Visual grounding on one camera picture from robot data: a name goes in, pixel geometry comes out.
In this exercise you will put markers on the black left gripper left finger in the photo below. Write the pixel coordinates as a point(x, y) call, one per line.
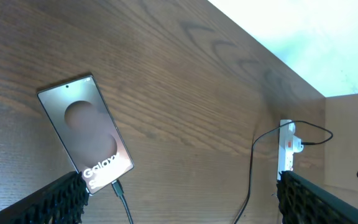
point(61, 201)

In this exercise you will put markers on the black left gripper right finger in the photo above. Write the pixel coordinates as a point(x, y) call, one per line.
point(301, 201)

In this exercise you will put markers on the galaxy smartphone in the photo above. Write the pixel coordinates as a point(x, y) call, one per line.
point(87, 131)

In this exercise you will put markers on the white usb charger adapter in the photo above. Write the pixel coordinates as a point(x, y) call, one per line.
point(297, 145)

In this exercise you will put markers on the white power strip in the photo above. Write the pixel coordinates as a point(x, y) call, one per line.
point(285, 150)

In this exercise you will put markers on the brown cardboard panel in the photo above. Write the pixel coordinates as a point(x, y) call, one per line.
point(341, 152)

